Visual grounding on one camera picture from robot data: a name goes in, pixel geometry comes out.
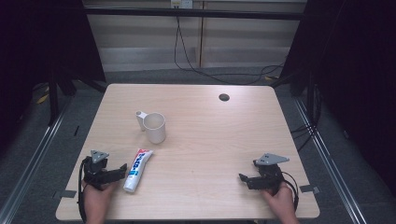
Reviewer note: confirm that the grey tape strip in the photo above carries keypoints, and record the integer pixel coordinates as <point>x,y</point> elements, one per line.
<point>64,194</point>
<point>309,188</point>

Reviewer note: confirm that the yellow floor tape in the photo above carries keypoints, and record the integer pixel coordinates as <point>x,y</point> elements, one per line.
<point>271,78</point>
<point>42,98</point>

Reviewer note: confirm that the white toothpaste tube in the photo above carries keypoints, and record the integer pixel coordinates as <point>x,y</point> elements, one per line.
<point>137,170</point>

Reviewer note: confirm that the person's left hand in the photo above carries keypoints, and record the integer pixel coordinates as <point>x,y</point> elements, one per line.
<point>99,196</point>

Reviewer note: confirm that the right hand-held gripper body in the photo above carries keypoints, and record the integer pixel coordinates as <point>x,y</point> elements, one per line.
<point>270,174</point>

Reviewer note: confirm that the white wall outlet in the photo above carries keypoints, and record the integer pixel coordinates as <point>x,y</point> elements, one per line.
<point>181,3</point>

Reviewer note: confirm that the black stand legs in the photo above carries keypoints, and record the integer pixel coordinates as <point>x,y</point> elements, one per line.
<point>54,99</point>

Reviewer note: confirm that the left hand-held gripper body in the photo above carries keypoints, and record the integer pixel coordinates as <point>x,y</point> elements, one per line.
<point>95,170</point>

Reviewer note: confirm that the metal floor rail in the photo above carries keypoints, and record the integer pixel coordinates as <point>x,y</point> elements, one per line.
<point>28,168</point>
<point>330,161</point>

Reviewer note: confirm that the person's right hand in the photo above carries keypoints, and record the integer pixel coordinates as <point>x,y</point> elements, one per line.
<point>279,200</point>

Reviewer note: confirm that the black horizontal frame bar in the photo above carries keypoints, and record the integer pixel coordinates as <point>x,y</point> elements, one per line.
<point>193,13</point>

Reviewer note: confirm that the black curtain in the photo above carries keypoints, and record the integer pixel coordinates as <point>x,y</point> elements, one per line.
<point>355,77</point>
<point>43,46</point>

